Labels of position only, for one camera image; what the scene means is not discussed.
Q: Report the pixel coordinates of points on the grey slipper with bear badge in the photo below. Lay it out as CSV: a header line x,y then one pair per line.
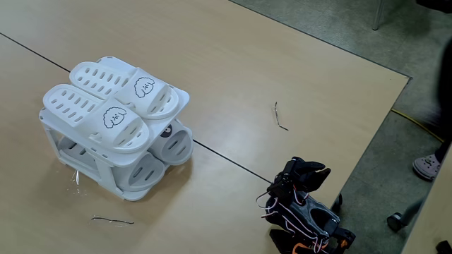
x,y
174,146

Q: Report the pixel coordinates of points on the white slipper with dog print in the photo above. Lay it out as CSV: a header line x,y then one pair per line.
x,y
74,106
102,79

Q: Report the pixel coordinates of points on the white two-shelf shoe rack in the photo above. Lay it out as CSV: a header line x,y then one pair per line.
x,y
104,176

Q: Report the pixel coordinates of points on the black caster wheel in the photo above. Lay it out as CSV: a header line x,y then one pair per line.
x,y
338,202
394,222

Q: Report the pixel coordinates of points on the clear tape strip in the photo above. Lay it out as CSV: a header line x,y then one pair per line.
x,y
76,176
278,118

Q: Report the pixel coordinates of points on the grey table leg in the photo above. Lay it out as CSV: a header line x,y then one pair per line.
x,y
413,211

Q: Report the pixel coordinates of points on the person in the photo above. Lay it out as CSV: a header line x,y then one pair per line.
x,y
427,167

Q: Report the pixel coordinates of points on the small black object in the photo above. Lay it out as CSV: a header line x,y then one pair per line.
x,y
444,247

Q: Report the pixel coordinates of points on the metal chair leg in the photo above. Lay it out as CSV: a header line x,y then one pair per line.
x,y
378,14

